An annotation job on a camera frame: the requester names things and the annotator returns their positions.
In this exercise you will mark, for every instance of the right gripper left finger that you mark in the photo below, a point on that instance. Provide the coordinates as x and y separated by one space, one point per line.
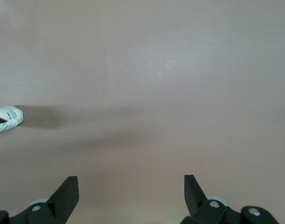
60 200

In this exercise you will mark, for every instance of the white blue tennis ball can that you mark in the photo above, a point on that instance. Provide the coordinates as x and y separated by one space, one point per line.
9 116

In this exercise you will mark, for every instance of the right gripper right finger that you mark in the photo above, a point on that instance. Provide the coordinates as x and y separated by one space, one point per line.
198 205

